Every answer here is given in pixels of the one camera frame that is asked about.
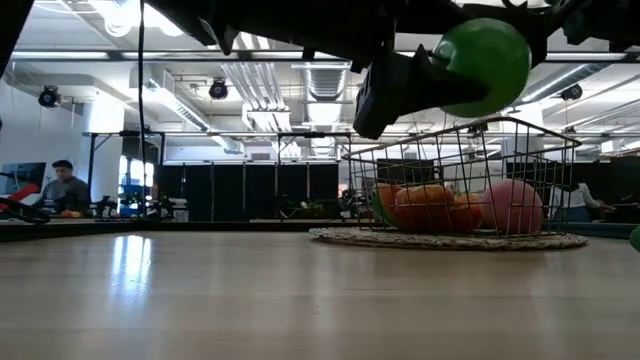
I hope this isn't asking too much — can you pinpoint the orange toy bell pepper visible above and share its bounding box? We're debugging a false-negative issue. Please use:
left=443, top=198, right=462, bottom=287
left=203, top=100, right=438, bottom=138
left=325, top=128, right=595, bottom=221
left=451, top=192, right=485, bottom=231

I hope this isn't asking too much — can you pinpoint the wire basket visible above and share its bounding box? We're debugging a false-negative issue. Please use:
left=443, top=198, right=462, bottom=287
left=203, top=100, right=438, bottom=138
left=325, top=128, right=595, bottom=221
left=341, top=116, right=584, bottom=239

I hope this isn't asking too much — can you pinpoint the black partition wall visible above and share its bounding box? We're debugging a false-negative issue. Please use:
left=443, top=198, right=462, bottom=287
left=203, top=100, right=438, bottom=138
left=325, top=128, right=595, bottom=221
left=153, top=160, right=341, bottom=222

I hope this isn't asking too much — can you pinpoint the dark red toy apple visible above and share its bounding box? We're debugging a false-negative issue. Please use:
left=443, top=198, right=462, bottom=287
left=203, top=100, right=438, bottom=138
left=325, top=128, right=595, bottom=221
left=480, top=178, right=545, bottom=235

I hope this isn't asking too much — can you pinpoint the red orange toy mango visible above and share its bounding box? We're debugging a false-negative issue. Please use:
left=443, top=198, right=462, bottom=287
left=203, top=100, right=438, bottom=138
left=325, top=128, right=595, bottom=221
left=393, top=183, right=455, bottom=232

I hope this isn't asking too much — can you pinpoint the long ceiling light strip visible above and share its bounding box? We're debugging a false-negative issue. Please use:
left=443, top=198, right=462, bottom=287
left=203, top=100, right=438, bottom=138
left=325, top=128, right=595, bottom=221
left=10, top=49, right=110, bottom=60

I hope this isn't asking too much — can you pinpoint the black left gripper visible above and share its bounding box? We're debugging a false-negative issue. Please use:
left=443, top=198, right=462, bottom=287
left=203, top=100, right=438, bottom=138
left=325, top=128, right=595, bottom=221
left=349, top=7, right=549, bottom=120

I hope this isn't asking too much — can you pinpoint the computer monitor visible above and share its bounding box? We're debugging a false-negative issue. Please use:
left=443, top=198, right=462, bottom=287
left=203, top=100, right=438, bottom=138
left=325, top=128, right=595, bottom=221
left=0, top=161, right=48, bottom=197

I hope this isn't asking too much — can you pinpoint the person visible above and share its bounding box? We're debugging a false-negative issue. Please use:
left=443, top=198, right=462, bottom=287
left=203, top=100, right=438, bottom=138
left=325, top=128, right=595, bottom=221
left=549, top=179, right=616, bottom=224
left=32, top=158, right=91, bottom=217

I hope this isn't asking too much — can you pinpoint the black metal rig frame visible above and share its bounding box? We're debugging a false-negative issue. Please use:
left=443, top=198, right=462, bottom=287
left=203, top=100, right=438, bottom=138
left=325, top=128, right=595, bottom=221
left=82, top=129, right=167, bottom=217
left=276, top=130, right=354, bottom=221

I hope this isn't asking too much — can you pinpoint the round woven placemat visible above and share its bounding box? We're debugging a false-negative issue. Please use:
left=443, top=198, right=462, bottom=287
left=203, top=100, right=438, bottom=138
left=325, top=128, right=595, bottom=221
left=308, top=226, right=590, bottom=252

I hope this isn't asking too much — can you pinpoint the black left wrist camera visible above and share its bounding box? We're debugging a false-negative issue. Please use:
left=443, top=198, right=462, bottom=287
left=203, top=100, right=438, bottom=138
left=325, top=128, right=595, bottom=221
left=352, top=63, right=401, bottom=141

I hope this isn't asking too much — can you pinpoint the silver ventilation duct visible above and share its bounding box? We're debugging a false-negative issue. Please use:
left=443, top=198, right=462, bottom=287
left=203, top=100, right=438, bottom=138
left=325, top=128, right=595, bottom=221
left=303, top=64, right=346, bottom=126

